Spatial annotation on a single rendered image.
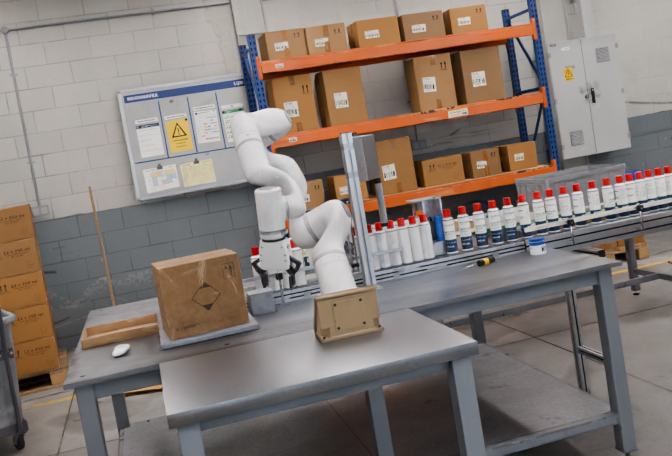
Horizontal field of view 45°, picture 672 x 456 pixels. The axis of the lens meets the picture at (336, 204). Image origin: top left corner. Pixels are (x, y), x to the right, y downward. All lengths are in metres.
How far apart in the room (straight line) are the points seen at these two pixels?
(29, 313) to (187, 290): 3.52
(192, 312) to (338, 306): 0.65
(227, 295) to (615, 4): 7.15
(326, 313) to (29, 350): 4.12
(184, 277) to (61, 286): 4.91
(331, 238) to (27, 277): 3.92
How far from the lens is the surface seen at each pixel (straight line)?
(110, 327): 3.61
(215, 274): 3.05
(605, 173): 5.47
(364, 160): 3.37
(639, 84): 9.56
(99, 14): 7.96
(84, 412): 2.92
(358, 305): 2.67
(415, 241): 3.61
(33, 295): 6.45
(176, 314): 3.05
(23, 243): 6.41
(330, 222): 2.84
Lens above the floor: 1.46
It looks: 4 degrees down
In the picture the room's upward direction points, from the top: 10 degrees counter-clockwise
